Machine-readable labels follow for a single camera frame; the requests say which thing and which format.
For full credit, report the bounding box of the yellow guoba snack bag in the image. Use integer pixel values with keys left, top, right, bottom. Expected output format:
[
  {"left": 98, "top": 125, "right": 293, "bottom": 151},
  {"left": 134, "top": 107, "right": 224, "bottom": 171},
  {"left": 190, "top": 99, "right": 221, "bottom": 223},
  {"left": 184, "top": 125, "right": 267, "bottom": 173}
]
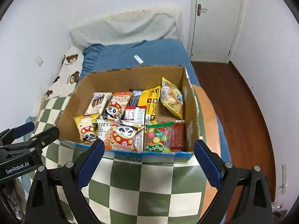
[{"left": 73, "top": 113, "right": 100, "bottom": 144}]

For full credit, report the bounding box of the white cookie snack packet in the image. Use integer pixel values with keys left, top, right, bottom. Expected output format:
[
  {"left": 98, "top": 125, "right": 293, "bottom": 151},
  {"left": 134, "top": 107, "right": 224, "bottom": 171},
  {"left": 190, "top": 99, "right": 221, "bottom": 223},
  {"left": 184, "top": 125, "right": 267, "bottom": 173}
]
[{"left": 97, "top": 118, "right": 112, "bottom": 146}]

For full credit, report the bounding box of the grey white pillow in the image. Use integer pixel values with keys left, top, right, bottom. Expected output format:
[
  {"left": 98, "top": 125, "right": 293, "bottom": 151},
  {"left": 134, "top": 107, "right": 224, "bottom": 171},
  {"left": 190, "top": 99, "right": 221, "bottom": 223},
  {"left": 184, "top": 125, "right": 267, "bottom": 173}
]
[{"left": 70, "top": 8, "right": 184, "bottom": 50}]

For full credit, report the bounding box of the blue milk cardboard box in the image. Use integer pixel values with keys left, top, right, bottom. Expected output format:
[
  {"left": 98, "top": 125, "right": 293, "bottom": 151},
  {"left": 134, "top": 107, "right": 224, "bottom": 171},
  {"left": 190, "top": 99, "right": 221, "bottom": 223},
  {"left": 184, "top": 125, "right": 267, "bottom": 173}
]
[{"left": 57, "top": 66, "right": 200, "bottom": 163}]

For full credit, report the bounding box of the bear print pillow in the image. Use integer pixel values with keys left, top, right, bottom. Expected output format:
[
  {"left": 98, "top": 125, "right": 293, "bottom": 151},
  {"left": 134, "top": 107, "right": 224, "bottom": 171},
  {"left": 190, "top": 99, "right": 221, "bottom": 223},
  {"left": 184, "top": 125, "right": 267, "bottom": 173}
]
[{"left": 43, "top": 46, "right": 84, "bottom": 100}]

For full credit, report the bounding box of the green white checkered mat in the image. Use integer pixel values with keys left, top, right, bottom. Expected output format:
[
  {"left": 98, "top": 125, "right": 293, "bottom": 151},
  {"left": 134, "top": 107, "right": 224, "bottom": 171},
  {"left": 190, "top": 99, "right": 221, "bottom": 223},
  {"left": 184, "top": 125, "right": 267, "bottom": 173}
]
[{"left": 22, "top": 83, "right": 223, "bottom": 224}]

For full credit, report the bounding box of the orange sunflower seed panda bag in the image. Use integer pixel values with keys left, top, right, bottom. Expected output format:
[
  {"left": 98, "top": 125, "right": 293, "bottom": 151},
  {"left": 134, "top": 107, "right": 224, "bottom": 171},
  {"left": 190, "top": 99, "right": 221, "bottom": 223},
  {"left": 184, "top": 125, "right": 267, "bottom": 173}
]
[{"left": 102, "top": 91, "right": 133, "bottom": 119}]

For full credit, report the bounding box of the yellow clear puff snack bag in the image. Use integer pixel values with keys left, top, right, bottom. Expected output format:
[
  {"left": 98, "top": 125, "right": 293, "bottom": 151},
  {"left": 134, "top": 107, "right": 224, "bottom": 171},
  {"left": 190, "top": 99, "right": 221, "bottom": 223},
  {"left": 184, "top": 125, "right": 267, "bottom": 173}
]
[{"left": 160, "top": 77, "right": 184, "bottom": 120}]

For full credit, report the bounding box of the white door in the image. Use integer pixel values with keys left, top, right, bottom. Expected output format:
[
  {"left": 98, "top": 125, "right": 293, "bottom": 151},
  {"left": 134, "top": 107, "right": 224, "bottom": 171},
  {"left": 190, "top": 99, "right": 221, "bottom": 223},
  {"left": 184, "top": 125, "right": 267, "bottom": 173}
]
[{"left": 187, "top": 0, "right": 244, "bottom": 63}]

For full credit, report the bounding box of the red white long snack packet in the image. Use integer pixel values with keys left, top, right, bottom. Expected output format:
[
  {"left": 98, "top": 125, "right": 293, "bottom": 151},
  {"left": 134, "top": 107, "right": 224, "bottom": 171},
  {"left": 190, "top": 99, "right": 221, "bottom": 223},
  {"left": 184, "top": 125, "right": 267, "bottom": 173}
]
[{"left": 124, "top": 106, "right": 146, "bottom": 152}]

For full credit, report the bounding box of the white wall outlet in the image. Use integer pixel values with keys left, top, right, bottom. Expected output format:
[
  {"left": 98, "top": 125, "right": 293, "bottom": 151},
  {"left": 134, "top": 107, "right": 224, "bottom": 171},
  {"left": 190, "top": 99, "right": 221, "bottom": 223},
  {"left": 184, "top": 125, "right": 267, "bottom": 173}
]
[{"left": 280, "top": 163, "right": 287, "bottom": 194}]

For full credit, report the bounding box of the black yellow large snack bag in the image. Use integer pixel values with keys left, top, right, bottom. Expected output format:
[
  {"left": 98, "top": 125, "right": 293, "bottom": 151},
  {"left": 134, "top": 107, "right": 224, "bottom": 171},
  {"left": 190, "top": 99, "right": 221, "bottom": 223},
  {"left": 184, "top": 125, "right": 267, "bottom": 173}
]
[{"left": 128, "top": 85, "right": 162, "bottom": 125}]

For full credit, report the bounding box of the white remote control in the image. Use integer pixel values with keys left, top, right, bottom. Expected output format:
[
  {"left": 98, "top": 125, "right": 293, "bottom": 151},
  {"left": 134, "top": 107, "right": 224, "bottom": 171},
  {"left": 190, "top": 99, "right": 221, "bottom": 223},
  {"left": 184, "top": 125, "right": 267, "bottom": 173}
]
[{"left": 133, "top": 55, "right": 144, "bottom": 64}]

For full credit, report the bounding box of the colourful candy bag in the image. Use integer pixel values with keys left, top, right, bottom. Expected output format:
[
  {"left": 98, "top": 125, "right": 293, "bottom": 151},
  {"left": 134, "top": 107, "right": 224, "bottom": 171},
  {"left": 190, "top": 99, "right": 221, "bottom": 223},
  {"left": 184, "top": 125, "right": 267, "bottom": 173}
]
[{"left": 144, "top": 121, "right": 174, "bottom": 153}]

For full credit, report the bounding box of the white chocolate stick box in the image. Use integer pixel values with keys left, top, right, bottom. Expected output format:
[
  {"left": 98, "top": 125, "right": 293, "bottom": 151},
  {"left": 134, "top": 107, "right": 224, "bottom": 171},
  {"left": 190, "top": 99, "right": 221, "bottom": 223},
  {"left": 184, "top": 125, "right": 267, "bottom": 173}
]
[{"left": 85, "top": 92, "right": 112, "bottom": 115}]

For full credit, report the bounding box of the dark red jerky packet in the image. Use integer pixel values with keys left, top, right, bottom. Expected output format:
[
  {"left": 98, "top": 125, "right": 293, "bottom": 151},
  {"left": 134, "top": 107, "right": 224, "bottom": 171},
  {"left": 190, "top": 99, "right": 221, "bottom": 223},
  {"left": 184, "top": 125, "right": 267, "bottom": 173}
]
[{"left": 168, "top": 120, "right": 185, "bottom": 152}]

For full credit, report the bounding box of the orange panda snack bag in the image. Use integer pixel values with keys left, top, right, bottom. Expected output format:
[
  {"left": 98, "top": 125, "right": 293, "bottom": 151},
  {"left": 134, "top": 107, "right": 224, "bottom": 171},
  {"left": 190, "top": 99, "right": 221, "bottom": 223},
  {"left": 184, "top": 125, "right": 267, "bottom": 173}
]
[{"left": 105, "top": 121, "right": 137, "bottom": 152}]

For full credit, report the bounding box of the door handle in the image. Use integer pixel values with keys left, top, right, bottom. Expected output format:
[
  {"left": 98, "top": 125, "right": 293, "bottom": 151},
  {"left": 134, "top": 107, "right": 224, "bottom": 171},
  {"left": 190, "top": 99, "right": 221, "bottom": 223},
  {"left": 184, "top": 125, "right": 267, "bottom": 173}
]
[{"left": 197, "top": 4, "right": 208, "bottom": 16}]

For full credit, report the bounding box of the wall switch plate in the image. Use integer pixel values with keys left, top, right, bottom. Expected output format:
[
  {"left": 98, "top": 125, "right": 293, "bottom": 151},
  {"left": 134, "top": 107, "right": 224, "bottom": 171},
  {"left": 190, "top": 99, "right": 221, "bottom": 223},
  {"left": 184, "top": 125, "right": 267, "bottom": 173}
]
[{"left": 35, "top": 55, "right": 43, "bottom": 66}]

